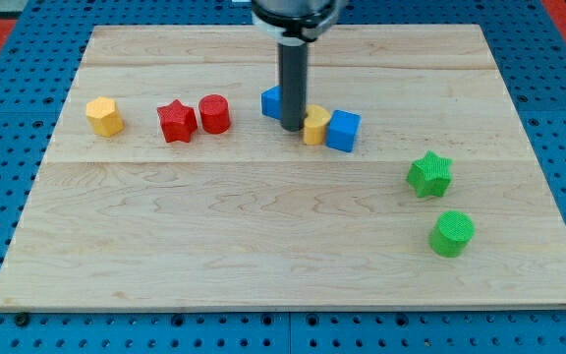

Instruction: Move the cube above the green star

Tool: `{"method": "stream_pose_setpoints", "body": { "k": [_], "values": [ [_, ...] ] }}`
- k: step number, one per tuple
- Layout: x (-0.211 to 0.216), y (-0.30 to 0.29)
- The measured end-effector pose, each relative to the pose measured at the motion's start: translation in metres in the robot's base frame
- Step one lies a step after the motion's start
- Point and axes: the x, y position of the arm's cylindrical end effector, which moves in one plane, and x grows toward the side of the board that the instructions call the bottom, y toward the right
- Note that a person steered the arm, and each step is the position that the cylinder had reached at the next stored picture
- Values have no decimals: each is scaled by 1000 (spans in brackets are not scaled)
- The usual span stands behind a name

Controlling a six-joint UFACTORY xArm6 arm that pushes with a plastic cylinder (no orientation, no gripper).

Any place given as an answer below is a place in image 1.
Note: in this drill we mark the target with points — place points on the yellow hexagon block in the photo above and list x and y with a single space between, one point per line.
104 117

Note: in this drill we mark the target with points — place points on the red cylinder block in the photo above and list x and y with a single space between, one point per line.
214 113

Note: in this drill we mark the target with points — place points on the green star block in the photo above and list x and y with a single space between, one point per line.
430 175

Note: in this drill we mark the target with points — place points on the blue cube block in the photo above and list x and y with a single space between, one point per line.
342 130

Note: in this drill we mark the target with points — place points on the yellow heart block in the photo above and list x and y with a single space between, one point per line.
315 125

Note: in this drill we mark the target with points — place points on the wooden board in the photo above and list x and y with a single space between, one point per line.
252 219

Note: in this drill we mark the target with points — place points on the green cylinder block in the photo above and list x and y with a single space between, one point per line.
451 233

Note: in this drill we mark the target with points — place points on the blue block behind rod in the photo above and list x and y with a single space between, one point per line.
270 103

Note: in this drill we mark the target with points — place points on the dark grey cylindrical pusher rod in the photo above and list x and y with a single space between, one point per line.
292 77

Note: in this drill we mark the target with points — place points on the red star block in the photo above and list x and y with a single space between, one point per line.
177 121

